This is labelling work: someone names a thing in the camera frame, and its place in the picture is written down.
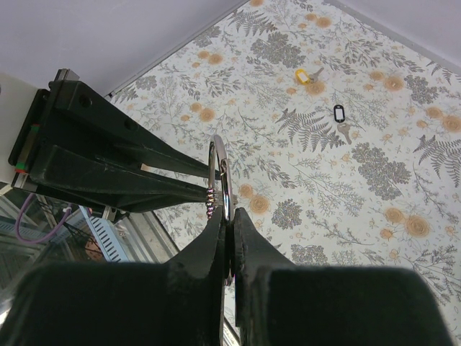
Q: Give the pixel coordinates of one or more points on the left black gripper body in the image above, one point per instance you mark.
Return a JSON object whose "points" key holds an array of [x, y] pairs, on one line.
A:
{"points": [[25, 133]]}

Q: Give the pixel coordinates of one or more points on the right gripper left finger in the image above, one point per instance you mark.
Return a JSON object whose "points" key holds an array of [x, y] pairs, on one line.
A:
{"points": [[179, 302]]}

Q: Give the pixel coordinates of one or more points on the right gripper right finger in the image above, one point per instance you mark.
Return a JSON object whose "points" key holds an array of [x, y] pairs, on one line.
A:
{"points": [[281, 303]]}

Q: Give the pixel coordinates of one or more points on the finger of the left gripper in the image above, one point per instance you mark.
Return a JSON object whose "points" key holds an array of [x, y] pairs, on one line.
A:
{"points": [[116, 179], [82, 121]]}

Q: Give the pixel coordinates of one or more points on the large metal keyring with keys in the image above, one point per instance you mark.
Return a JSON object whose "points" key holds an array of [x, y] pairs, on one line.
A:
{"points": [[219, 194]]}

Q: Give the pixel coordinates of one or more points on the key with yellow tag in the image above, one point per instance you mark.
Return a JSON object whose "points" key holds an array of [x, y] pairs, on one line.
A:
{"points": [[304, 78]]}

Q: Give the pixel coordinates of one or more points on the white slotted cable duct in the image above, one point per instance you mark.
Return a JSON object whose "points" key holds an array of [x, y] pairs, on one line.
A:
{"points": [[105, 236]]}

